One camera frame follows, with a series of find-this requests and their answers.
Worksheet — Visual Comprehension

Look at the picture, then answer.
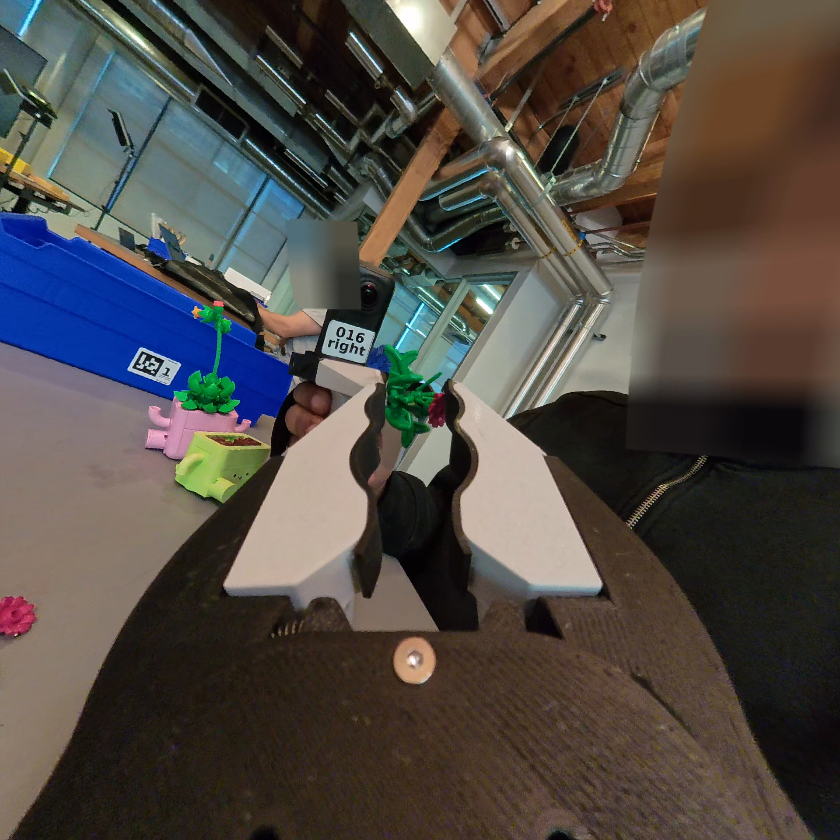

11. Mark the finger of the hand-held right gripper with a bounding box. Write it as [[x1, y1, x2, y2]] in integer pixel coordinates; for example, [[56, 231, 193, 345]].
[[315, 360, 389, 419]]

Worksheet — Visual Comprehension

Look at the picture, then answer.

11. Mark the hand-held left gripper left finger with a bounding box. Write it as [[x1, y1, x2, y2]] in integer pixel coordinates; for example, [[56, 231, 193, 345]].
[[223, 382, 387, 631]]

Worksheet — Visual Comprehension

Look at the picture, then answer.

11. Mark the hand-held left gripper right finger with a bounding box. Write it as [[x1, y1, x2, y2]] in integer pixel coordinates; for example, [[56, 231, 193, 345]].
[[446, 379, 604, 631]]

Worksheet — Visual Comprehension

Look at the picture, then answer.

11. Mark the green spiky toy plant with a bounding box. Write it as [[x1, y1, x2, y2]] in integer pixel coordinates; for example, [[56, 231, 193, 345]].
[[384, 344, 442, 448]]

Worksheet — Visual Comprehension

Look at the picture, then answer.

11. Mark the person's right hand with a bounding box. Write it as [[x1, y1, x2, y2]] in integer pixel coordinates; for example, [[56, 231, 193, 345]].
[[287, 384, 333, 438]]

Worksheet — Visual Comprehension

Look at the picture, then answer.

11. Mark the lime toy brick flowerpot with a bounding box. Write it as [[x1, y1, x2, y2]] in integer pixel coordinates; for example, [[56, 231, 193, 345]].
[[175, 430, 271, 505]]

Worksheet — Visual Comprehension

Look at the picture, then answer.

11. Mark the pink toy brick flowerpot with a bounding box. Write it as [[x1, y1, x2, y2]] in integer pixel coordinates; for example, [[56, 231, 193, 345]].
[[146, 301, 253, 460]]

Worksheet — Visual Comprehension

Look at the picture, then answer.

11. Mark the black bag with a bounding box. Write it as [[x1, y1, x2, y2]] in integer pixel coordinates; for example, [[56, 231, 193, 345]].
[[161, 259, 263, 329]]

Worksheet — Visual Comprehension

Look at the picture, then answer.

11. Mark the person's black jacket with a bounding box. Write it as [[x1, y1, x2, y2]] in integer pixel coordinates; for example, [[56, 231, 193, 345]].
[[508, 390, 840, 840]]

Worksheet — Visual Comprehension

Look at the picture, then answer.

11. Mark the wooden desk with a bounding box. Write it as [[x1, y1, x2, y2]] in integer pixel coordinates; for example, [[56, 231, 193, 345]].
[[74, 223, 283, 349]]

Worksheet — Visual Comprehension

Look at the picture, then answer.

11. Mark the blue plastic bin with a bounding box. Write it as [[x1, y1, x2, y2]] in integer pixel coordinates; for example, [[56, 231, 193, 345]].
[[0, 211, 294, 421]]

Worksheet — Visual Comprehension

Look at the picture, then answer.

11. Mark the light tripod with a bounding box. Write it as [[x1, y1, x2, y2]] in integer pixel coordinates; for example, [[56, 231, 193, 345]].
[[97, 108, 144, 231]]

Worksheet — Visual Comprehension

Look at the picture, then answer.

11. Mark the black monitor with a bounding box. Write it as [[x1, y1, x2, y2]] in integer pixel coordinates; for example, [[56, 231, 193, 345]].
[[0, 26, 49, 139]]

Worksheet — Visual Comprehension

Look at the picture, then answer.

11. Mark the silver ventilation duct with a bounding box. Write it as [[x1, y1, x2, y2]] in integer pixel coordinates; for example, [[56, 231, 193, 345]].
[[420, 7, 706, 421]]

